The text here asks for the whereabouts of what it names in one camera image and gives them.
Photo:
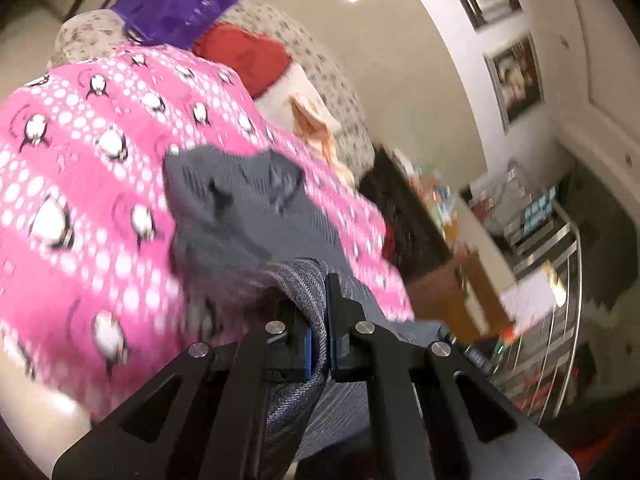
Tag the small framed picture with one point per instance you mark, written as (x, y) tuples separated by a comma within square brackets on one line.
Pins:
[(515, 80)]

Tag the grey striped suit jacket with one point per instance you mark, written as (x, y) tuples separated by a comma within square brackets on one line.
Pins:
[(240, 220)]

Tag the dark carved wooden nightstand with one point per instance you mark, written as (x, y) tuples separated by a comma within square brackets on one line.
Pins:
[(400, 215)]

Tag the white pillow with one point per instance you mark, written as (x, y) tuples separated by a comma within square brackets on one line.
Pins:
[(280, 105)]

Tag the pink penguin print blanket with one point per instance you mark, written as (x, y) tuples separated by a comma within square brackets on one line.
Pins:
[(100, 185)]

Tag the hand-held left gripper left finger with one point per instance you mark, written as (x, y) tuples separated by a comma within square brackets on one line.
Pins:
[(308, 355)]

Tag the red pillow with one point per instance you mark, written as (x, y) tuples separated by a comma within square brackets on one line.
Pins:
[(245, 55)]

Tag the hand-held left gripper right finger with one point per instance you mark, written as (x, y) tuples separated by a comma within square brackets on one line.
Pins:
[(340, 340)]

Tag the brown cardboard box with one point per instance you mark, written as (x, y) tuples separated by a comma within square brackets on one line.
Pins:
[(450, 290)]

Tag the metal rack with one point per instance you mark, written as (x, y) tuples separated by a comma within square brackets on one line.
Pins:
[(550, 240)]

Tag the peach fringed cloth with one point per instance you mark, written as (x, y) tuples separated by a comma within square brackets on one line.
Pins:
[(315, 130)]

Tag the purple shopping bag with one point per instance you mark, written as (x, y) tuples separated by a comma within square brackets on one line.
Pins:
[(190, 0)]

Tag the white paper sheet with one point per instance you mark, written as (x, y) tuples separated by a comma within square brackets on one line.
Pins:
[(527, 302)]

